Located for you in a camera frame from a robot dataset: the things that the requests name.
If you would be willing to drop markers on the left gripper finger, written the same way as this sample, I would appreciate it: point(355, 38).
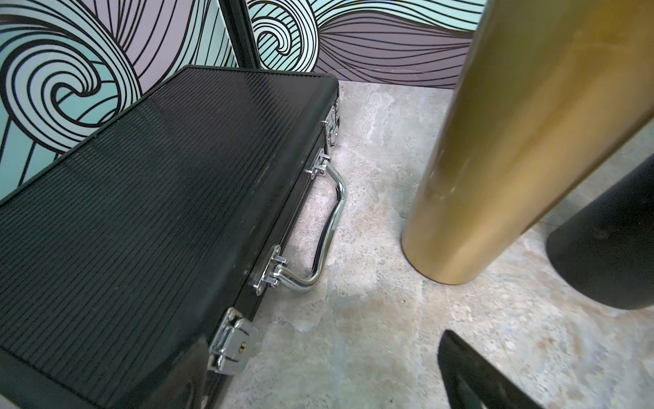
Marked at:
point(472, 382)

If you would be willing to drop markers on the black case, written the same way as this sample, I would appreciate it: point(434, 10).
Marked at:
point(132, 267)

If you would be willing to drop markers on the black thermos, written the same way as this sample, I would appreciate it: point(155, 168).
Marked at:
point(606, 250)

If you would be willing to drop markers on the gold thermos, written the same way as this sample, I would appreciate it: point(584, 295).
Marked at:
point(548, 91)

